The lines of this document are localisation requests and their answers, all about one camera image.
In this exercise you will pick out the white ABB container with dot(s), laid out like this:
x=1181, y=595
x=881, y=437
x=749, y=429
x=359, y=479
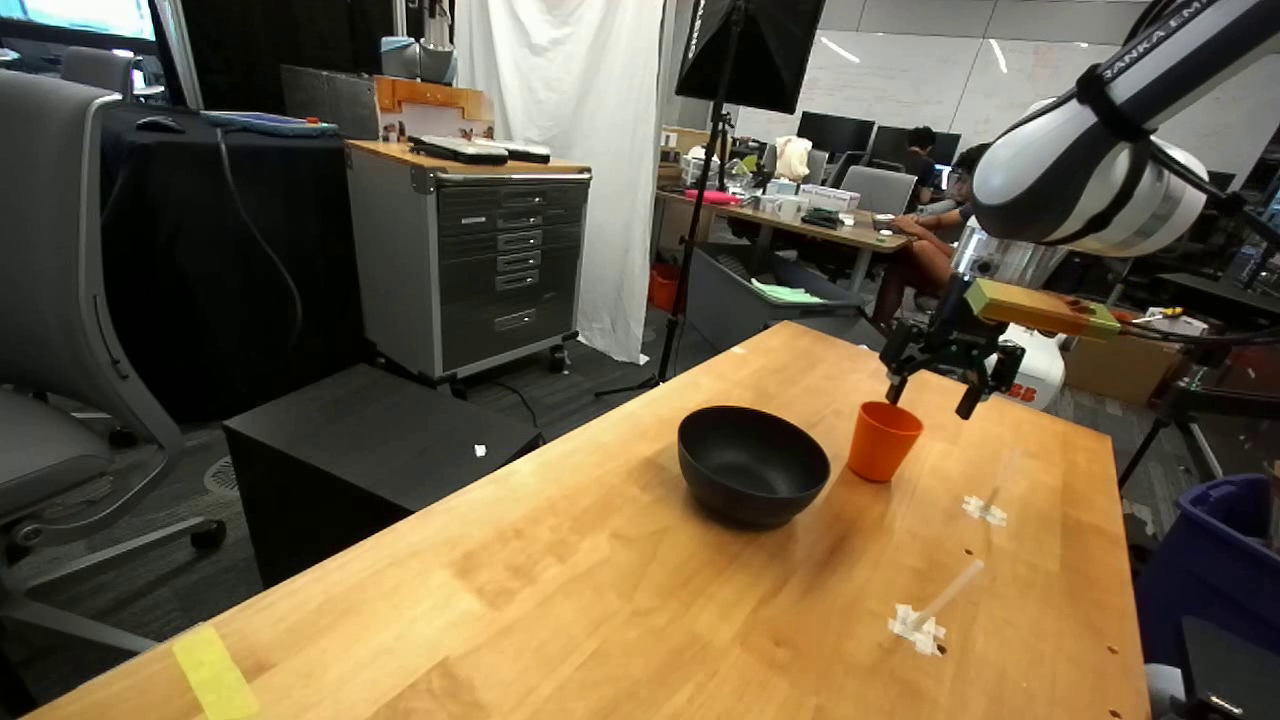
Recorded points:
x=1042, y=367

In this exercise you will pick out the wooden background desk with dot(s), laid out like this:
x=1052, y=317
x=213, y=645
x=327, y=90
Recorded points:
x=813, y=230

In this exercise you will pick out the white taped clear stick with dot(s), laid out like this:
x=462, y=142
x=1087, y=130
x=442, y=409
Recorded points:
x=916, y=626
x=984, y=508

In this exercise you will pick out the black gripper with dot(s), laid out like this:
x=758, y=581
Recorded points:
x=961, y=343

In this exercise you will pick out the low black cabinet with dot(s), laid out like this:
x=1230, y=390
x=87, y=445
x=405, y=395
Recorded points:
x=360, y=441

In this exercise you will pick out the black softbox light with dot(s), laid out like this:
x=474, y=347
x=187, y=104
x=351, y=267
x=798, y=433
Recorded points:
x=754, y=46

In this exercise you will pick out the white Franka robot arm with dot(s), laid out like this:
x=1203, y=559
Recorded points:
x=1107, y=147

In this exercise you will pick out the grey office chair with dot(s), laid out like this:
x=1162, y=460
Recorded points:
x=52, y=267

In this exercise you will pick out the white curtain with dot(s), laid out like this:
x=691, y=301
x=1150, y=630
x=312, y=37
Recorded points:
x=574, y=132

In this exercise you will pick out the orange plastic cup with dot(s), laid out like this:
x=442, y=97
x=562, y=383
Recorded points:
x=881, y=441

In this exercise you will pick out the black background monitor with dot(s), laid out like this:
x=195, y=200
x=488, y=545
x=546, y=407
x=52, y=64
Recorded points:
x=896, y=147
x=833, y=138

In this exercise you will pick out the black keyboard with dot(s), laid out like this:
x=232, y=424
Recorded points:
x=456, y=147

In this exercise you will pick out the black side table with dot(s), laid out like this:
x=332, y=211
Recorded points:
x=1213, y=299

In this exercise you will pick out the black backdrop panel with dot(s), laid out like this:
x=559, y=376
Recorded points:
x=264, y=46

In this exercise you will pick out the dark-haired background person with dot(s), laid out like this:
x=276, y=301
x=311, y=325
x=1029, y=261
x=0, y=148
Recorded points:
x=920, y=148

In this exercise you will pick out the black light stand pole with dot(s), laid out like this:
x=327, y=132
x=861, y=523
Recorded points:
x=695, y=243

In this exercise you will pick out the cardboard box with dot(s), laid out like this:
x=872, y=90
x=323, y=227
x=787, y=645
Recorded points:
x=1127, y=368

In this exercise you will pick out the bright computer screen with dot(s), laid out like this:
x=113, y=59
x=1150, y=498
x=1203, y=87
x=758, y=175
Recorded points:
x=82, y=19

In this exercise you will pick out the grey metal drawer cabinet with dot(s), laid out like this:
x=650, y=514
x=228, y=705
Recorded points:
x=464, y=267

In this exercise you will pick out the blue plastic bin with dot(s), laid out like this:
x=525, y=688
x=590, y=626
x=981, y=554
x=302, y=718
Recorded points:
x=1221, y=561

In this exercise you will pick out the orange bucket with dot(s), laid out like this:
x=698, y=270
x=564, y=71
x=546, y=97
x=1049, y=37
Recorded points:
x=664, y=289

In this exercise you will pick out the black bowl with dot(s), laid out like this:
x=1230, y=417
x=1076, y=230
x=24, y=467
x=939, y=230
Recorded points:
x=754, y=467

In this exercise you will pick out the black box under desk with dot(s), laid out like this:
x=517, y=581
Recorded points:
x=747, y=301

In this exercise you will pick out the yellow tape strip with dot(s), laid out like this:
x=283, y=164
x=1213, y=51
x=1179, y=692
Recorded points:
x=213, y=673

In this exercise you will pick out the brown wooden box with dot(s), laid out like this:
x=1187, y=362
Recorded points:
x=435, y=104

